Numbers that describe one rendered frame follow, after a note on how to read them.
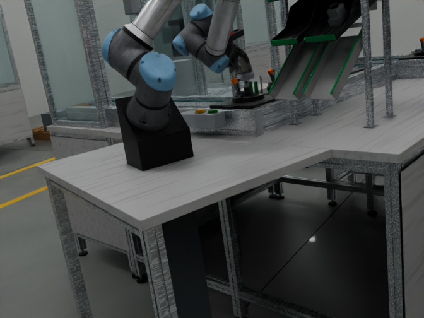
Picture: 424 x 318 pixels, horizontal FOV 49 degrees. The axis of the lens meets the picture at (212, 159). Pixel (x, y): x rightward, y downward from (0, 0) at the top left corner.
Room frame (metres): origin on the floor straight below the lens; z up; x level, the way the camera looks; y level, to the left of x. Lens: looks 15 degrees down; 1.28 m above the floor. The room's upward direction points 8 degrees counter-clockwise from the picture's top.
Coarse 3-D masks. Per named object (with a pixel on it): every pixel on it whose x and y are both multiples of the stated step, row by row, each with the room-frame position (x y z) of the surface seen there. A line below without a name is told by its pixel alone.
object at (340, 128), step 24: (360, 96) 2.32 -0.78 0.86; (384, 96) 2.23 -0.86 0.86; (408, 96) 2.15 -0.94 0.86; (312, 120) 1.93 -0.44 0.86; (336, 120) 1.86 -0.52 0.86; (360, 120) 1.80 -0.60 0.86; (384, 120) 1.74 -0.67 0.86; (408, 120) 1.69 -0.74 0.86; (288, 144) 1.58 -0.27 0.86; (312, 144) 1.54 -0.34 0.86; (336, 144) 1.50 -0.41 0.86; (360, 144) 1.46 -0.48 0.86; (384, 144) 1.42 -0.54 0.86; (408, 144) 1.38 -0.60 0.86
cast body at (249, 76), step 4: (240, 72) 2.00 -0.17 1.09; (244, 72) 1.99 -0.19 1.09; (248, 72) 1.99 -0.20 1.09; (252, 72) 2.01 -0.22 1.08; (240, 76) 1.99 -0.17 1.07; (244, 76) 1.98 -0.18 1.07; (248, 76) 1.99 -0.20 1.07; (252, 76) 2.01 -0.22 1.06; (240, 80) 1.99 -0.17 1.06; (244, 80) 1.98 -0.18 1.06
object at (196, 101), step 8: (200, 96) 2.42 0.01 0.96; (208, 96) 2.38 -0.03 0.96; (216, 96) 2.34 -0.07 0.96; (224, 96) 2.30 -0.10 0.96; (232, 96) 2.26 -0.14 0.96; (176, 104) 2.47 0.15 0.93; (184, 104) 2.43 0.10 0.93; (192, 104) 2.38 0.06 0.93; (200, 104) 2.35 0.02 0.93; (208, 104) 2.31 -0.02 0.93
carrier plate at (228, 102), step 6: (264, 96) 2.05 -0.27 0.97; (270, 96) 2.02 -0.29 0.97; (222, 102) 2.04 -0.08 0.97; (228, 102) 2.01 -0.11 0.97; (246, 102) 1.94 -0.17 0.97; (252, 102) 1.92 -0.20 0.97; (258, 102) 1.90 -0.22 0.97; (264, 102) 1.90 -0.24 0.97; (210, 108) 2.01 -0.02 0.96; (216, 108) 1.98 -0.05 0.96; (222, 108) 1.96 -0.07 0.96; (240, 108) 1.89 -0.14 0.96; (246, 108) 1.87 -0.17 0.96; (252, 108) 1.85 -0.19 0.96
